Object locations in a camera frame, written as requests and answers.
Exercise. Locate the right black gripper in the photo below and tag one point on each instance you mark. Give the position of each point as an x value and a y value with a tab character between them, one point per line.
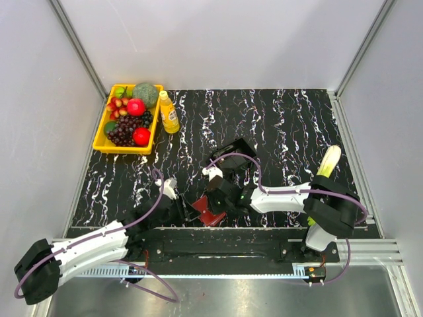
215	209

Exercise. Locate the dark purple grape bunch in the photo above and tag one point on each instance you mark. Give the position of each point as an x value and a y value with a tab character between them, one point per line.
121	136

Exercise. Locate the green lime fruit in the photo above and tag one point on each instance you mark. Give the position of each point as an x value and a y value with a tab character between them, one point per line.
108	127

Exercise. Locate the yellow juice bottle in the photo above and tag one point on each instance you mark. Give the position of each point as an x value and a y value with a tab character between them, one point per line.
168	113

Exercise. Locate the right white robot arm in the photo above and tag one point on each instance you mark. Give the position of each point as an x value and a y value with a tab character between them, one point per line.
332	206

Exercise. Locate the black card dispenser box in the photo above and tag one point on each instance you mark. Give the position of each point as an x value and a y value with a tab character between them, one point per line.
228	159

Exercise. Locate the green broccoli head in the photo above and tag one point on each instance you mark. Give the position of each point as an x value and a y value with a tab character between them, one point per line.
148	93

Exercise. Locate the red apple lower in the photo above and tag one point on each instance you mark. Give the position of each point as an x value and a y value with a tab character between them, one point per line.
141	136

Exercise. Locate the green pear fruit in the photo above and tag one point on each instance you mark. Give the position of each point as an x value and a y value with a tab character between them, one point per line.
123	92

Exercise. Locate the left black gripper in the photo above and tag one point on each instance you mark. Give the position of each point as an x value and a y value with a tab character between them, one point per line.
186	212

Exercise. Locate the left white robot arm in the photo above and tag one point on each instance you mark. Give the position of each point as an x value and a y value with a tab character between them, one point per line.
47	266

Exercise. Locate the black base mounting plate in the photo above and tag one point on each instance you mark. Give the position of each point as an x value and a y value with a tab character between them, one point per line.
160	244

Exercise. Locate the red leather card holder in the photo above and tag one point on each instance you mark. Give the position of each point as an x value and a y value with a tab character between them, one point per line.
206	216

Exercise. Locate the red apple upper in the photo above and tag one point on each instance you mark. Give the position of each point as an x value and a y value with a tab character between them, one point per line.
135	107

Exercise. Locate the yellow plastic tray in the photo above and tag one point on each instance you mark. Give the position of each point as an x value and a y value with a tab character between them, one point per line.
102	144

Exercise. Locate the small red fruits cluster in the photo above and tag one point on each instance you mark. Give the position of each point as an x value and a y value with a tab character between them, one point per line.
117	107

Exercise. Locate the red apple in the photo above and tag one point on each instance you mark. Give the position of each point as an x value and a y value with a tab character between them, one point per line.
135	107
141	136

